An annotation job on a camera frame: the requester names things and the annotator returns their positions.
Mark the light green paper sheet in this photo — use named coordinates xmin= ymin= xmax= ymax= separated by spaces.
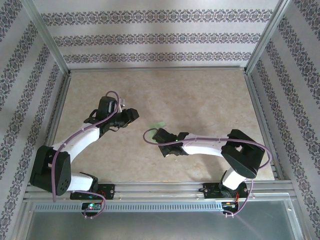
xmin=147 ymin=120 xmax=167 ymax=133

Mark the grey sheet metal panel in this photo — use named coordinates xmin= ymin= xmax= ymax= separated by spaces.
xmin=24 ymin=211 xmax=305 ymax=240

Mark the circuit board with green light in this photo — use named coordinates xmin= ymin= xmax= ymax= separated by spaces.
xmin=82 ymin=202 xmax=102 ymax=211

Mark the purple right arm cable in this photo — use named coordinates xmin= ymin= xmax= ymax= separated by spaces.
xmin=142 ymin=127 xmax=273 ymax=219

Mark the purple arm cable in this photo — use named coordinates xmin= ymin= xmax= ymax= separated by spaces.
xmin=142 ymin=127 xmax=273 ymax=219
xmin=52 ymin=90 xmax=123 ymax=220

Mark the aluminium frame cross rail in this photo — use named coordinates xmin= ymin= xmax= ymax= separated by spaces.
xmin=68 ymin=66 xmax=248 ymax=75

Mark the aluminium frame side rail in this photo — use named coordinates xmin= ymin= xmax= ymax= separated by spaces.
xmin=33 ymin=71 xmax=73 ymax=183
xmin=243 ymin=71 xmax=287 ymax=182

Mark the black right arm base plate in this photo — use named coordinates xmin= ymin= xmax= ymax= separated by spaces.
xmin=197 ymin=183 xmax=249 ymax=200

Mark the slotted grey cable duct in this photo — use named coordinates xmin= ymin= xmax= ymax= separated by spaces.
xmin=33 ymin=201 xmax=223 ymax=213

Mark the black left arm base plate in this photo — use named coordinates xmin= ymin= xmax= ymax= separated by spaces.
xmin=70 ymin=183 xmax=116 ymax=201

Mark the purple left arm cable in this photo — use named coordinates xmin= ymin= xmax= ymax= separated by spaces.
xmin=52 ymin=90 xmax=123 ymax=220

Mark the aluminium frame post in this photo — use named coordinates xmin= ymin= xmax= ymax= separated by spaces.
xmin=24 ymin=0 xmax=72 ymax=76
xmin=243 ymin=0 xmax=295 ymax=76

